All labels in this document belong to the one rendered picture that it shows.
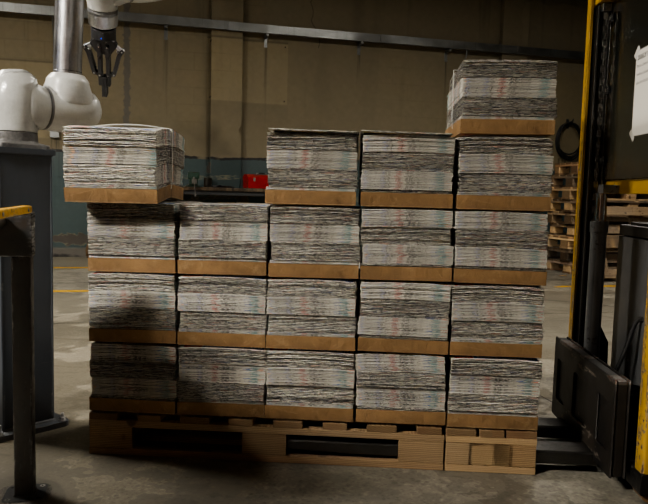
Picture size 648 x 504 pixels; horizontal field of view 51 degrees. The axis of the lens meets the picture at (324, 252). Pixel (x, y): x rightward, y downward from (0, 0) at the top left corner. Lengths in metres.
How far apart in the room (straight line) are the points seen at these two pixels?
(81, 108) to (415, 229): 1.31
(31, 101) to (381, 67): 7.25
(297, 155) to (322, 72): 7.10
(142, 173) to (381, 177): 0.73
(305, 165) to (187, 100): 6.82
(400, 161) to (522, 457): 1.01
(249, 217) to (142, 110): 6.80
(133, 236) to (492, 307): 1.15
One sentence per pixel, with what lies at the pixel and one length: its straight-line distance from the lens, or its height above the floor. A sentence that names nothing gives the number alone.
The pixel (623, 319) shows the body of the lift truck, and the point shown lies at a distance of 2.73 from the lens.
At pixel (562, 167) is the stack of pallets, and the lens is 8.72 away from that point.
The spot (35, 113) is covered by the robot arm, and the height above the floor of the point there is 1.12.
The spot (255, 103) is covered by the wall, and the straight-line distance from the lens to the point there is 8.98.
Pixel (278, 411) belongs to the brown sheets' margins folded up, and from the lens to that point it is 2.24.
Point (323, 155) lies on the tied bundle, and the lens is 2.12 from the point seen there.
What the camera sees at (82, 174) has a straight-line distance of 2.19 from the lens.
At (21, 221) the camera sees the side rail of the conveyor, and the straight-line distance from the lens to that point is 2.01.
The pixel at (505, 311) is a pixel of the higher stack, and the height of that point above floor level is 0.52.
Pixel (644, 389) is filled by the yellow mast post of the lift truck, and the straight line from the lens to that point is 2.17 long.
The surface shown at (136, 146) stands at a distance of 2.12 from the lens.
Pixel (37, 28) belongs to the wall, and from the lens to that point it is 9.12.
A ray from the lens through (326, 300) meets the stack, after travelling 2.14.
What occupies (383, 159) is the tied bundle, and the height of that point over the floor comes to 0.98.
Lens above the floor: 0.88
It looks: 5 degrees down
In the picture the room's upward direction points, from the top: 2 degrees clockwise
